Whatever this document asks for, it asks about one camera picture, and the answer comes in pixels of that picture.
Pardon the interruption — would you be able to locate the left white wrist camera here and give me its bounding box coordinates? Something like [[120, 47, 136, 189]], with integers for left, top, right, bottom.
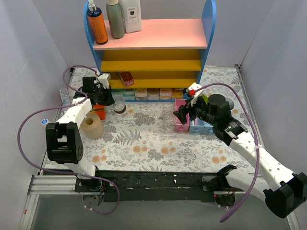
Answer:
[[97, 73, 111, 89]]

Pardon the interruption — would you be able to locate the red small box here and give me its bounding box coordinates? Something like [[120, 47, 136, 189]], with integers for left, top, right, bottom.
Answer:
[[118, 71, 135, 87]]

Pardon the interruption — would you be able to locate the clear glass toothbrush holder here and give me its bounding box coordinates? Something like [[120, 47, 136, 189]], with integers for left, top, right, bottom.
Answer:
[[161, 105, 176, 133]]

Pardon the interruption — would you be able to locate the orange spray bottle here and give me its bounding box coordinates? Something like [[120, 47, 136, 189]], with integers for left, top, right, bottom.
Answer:
[[87, 0, 108, 45]]

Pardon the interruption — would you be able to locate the clear cup brown base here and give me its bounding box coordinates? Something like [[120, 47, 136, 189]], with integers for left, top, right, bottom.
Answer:
[[113, 95, 127, 115]]

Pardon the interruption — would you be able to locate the pink drawer box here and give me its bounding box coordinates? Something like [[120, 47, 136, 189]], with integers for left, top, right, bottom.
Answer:
[[174, 98, 191, 132]]

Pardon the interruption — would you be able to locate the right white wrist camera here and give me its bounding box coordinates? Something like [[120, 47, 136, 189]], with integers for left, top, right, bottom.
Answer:
[[186, 82, 204, 106]]

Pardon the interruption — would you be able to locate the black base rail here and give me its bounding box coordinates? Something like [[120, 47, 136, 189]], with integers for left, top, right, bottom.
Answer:
[[74, 170, 234, 202]]

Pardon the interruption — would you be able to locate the orange red soap box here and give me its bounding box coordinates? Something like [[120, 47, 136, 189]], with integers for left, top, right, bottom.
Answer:
[[159, 88, 172, 100]]

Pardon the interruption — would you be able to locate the blue wooden shelf unit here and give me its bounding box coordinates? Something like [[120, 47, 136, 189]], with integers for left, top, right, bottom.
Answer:
[[83, 0, 216, 89]]

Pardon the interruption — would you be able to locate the orange razor package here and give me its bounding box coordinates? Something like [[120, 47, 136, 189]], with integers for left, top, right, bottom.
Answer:
[[92, 104, 106, 120]]

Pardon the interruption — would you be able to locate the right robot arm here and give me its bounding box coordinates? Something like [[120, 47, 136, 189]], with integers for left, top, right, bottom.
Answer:
[[173, 94, 307, 222]]

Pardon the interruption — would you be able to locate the clear water bottle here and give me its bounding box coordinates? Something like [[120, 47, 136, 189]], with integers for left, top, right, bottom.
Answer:
[[41, 118, 50, 125]]

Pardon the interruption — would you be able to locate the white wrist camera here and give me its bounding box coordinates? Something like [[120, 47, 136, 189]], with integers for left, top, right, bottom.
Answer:
[[97, 73, 111, 89], [186, 82, 204, 106]]

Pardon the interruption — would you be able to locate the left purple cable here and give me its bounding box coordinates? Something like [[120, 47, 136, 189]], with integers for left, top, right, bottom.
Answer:
[[17, 65, 120, 215]]

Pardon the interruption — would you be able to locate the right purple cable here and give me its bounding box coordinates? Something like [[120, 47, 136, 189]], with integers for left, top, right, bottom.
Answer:
[[194, 82, 260, 223]]

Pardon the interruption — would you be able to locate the white labelled bottle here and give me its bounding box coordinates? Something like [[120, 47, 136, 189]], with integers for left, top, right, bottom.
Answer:
[[120, 0, 142, 33]]

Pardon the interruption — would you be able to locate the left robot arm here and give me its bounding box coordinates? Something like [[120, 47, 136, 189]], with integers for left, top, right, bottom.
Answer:
[[46, 73, 115, 192]]

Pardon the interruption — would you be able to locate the teal soap box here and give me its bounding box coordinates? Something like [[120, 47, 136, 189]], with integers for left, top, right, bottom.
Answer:
[[111, 89, 123, 97], [122, 89, 135, 100]]

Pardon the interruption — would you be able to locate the clear textured glass tray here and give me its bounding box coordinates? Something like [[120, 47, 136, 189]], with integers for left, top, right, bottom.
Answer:
[[107, 102, 175, 131]]

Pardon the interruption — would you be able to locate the light blue drawer box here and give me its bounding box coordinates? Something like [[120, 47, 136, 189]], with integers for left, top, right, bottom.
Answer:
[[189, 118, 205, 134]]

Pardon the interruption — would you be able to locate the yellow soap box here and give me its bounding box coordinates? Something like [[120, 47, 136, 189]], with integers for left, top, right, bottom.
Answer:
[[171, 88, 184, 99]]

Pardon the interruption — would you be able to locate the grey green bottle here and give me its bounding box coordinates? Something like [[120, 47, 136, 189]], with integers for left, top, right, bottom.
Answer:
[[106, 0, 125, 39]]

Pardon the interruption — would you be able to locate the aluminium frame rail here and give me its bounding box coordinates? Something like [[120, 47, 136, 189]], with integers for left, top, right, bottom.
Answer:
[[19, 174, 80, 230]]

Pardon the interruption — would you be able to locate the dark blue cup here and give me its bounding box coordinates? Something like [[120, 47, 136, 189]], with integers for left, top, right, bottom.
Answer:
[[226, 98, 235, 110]]

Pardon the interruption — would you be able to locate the green toothpaste tube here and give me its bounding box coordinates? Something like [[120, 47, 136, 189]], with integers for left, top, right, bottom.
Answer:
[[201, 94, 208, 104]]

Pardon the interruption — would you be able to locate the purple cable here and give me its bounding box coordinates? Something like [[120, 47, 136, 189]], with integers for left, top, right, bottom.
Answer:
[[17, 65, 120, 215], [194, 82, 260, 223]]

